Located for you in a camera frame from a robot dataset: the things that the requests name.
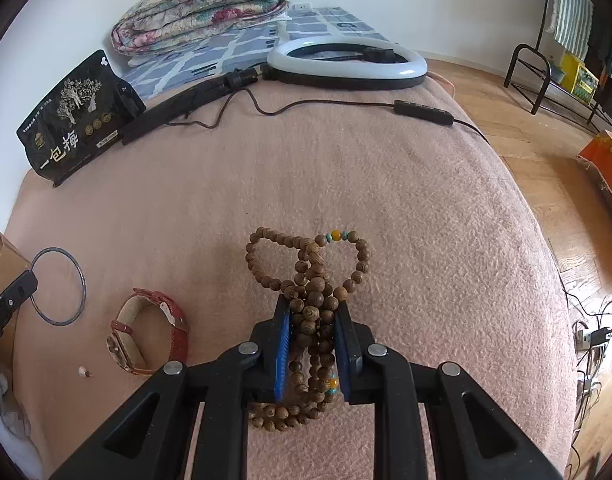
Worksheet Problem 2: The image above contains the blue thin bangle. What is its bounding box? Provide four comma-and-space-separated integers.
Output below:
29, 246, 88, 327

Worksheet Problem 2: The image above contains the brown wooden bead necklace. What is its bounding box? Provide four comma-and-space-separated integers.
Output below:
244, 225, 371, 432

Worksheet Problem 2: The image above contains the white pearl earring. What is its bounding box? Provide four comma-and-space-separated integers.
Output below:
78, 366, 91, 378

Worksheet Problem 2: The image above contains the white gloved left hand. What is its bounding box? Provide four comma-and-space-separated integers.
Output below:
0, 372, 30, 441

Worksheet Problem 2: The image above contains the cardboard box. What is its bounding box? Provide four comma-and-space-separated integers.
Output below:
0, 232, 37, 412

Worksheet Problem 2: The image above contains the black snack bag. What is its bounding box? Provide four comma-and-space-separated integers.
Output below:
16, 50, 146, 186

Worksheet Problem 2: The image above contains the black folded tripod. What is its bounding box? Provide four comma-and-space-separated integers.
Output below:
120, 67, 259, 145

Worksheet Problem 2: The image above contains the blue plaid mattress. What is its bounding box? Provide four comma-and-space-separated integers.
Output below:
124, 4, 384, 101

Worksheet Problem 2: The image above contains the orange box on floor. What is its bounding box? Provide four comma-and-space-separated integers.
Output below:
578, 130, 612, 194

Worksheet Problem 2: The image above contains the black clothes rack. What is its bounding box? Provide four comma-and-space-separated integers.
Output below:
504, 0, 612, 132

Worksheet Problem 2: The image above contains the floral folded quilt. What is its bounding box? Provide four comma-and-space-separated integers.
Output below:
110, 0, 290, 58

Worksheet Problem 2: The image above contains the yellow box on rack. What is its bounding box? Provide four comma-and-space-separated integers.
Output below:
560, 52, 599, 104

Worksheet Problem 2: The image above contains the striped hanging towel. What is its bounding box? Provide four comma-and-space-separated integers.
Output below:
545, 0, 594, 60

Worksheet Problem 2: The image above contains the power strip with cables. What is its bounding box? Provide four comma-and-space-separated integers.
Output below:
562, 286, 612, 443

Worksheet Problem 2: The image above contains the black ring light cable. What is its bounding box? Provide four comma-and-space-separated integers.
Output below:
180, 86, 490, 143

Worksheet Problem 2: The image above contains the white ring light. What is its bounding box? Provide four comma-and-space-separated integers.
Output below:
267, 36, 428, 90

